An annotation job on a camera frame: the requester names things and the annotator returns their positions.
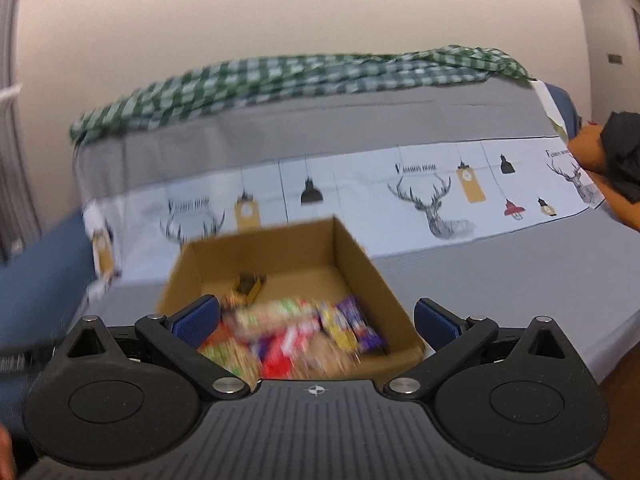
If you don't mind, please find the brown cardboard box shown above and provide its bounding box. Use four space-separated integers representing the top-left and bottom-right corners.
155 215 428 381

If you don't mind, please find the blue quilt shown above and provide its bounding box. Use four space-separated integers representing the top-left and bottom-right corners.
0 207 101 441

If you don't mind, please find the person's left forearm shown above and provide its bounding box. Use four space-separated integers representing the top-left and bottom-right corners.
0 422 16 478

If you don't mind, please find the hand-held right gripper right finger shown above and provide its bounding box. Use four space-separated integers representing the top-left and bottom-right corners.
382 297 576 402

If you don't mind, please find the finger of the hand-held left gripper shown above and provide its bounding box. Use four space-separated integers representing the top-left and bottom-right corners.
0 342 56 376

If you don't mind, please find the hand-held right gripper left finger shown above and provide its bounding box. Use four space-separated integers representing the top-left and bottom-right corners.
62 294 251 402

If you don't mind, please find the green checked cloth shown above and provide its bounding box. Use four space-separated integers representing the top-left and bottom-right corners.
69 45 533 146

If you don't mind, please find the grey curtain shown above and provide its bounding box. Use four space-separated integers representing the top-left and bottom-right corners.
0 0 43 266

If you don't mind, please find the orange pillow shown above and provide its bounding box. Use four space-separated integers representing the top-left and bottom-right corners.
570 122 640 231

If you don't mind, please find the pile of mixed snacks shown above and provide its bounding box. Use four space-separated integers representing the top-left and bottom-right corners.
197 272 388 381

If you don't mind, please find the blue pillow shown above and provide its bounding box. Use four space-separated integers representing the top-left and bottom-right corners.
542 82 583 141

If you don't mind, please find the dark crumpled cloth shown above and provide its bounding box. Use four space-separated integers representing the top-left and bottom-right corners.
600 110 640 206

